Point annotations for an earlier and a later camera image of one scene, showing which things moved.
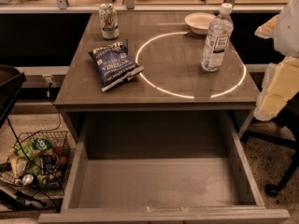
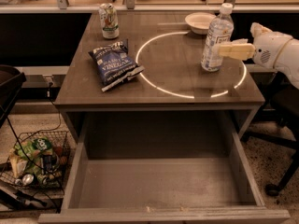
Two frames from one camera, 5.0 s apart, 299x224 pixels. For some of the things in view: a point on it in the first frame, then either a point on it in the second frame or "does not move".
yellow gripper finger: (268, 30) → (256, 29)
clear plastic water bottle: (219, 39) does not move
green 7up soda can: (108, 21) does not move
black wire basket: (38, 161) does not move
